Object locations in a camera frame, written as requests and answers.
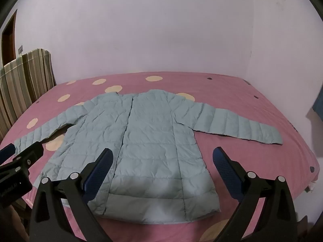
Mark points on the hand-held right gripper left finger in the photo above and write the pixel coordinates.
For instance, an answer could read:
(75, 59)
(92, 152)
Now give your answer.
(99, 172)

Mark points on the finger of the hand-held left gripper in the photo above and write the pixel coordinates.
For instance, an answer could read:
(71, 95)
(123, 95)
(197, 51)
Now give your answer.
(7, 151)
(30, 155)

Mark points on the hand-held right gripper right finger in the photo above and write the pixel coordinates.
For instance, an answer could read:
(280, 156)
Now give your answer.
(225, 172)

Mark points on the light blue puffer jacket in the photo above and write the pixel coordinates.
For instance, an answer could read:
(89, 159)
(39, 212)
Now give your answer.
(151, 143)

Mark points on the person's left forearm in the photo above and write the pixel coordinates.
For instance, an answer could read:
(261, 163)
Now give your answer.
(16, 221)

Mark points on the striped cushion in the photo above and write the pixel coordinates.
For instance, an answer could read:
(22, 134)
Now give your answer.
(12, 93)
(37, 73)

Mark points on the pink polka dot bed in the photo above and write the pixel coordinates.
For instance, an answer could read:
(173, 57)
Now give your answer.
(227, 93)

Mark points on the brown wooden door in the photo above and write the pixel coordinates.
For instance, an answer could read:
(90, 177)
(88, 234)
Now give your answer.
(8, 40)

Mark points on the dark blue cloth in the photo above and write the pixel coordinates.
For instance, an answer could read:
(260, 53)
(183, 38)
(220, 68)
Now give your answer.
(318, 109)

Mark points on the white wall switch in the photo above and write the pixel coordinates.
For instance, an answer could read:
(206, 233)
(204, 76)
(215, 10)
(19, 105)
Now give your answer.
(20, 49)

